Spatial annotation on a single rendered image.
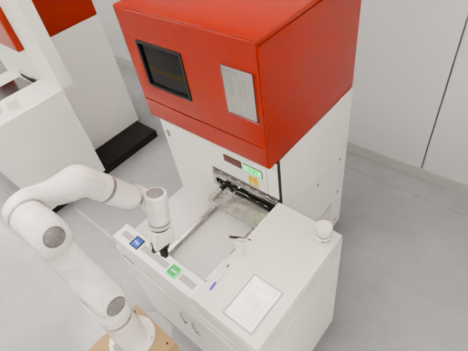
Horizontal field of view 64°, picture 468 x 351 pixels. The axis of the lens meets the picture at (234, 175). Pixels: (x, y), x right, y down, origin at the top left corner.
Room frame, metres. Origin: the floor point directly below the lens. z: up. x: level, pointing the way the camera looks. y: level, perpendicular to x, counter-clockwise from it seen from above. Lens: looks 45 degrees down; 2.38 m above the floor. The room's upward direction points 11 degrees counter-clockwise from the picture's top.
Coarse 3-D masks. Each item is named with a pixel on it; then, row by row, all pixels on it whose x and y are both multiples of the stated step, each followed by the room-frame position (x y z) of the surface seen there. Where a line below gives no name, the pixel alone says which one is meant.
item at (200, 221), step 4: (212, 208) 1.32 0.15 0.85; (216, 208) 1.33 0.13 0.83; (208, 212) 1.29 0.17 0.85; (212, 212) 1.31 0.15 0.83; (204, 216) 1.28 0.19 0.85; (208, 216) 1.28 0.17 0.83; (200, 220) 1.25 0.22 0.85; (204, 220) 1.26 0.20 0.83; (196, 224) 1.23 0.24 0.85; (200, 224) 1.24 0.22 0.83; (192, 228) 1.21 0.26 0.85; (196, 228) 1.22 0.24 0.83; (188, 232) 1.19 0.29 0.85; (192, 232) 1.20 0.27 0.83; (184, 236) 1.17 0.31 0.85; (188, 236) 1.18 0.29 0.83; (176, 240) 1.15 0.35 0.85; (180, 240) 1.15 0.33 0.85; (184, 240) 1.16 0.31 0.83; (172, 244) 1.13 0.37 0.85; (176, 244) 1.13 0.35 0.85; (180, 244) 1.14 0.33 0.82; (172, 248) 1.11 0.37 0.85; (176, 248) 1.12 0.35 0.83; (172, 252) 1.10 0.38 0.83
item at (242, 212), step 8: (208, 200) 1.36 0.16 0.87; (216, 200) 1.34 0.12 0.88; (224, 208) 1.28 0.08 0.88; (232, 208) 1.27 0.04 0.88; (240, 208) 1.25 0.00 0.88; (248, 208) 1.24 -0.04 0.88; (240, 216) 1.20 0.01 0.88; (248, 216) 1.20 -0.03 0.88; (256, 216) 1.19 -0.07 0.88; (248, 224) 1.16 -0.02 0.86
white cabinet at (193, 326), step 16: (144, 272) 1.05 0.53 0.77; (336, 272) 0.91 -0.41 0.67; (144, 288) 1.18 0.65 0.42; (160, 288) 0.97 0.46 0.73; (320, 288) 0.81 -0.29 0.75; (160, 304) 1.08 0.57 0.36; (176, 304) 0.90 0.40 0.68; (304, 304) 0.72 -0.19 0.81; (320, 304) 0.81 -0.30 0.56; (176, 320) 1.00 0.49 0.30; (192, 320) 0.83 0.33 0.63; (304, 320) 0.71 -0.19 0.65; (320, 320) 0.82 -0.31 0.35; (192, 336) 0.91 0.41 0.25; (208, 336) 0.76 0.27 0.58; (224, 336) 0.65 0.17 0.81; (288, 336) 0.63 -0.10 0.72; (304, 336) 0.71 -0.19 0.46; (320, 336) 0.83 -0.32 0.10
